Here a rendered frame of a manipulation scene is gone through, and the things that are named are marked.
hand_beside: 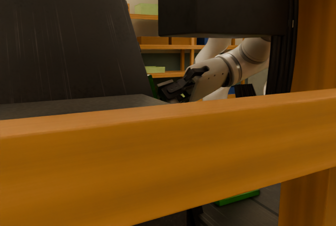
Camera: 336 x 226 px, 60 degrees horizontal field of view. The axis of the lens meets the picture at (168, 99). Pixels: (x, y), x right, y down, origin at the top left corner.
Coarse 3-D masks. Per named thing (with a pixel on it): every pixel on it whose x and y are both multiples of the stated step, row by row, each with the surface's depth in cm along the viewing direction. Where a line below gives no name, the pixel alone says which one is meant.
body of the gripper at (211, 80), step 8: (200, 64) 68; (208, 64) 68; (216, 64) 69; (224, 64) 70; (208, 72) 67; (216, 72) 68; (224, 72) 69; (192, 80) 68; (200, 80) 66; (208, 80) 67; (216, 80) 70; (224, 80) 72; (192, 88) 69; (200, 88) 68; (208, 88) 70; (216, 88) 74; (192, 96) 70; (200, 96) 72
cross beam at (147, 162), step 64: (0, 128) 20; (64, 128) 20; (128, 128) 22; (192, 128) 25; (256, 128) 29; (320, 128) 34; (0, 192) 19; (64, 192) 21; (128, 192) 23; (192, 192) 26
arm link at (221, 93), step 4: (216, 56) 137; (220, 88) 137; (224, 88) 136; (228, 88) 138; (212, 92) 137; (216, 92) 137; (220, 92) 136; (224, 92) 137; (208, 96) 138; (212, 96) 137; (216, 96) 137; (220, 96) 137; (224, 96) 138; (204, 100) 140
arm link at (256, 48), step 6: (246, 42) 70; (252, 42) 68; (258, 42) 67; (264, 42) 67; (246, 48) 70; (252, 48) 69; (258, 48) 68; (264, 48) 67; (246, 54) 71; (252, 54) 70; (258, 54) 69; (264, 54) 69; (252, 60) 71; (258, 60) 71; (264, 60) 72
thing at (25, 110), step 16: (112, 96) 56; (128, 96) 56; (144, 96) 56; (0, 112) 42; (16, 112) 42; (32, 112) 42; (48, 112) 42; (64, 112) 42; (80, 112) 42; (144, 224) 44; (160, 224) 45; (176, 224) 47
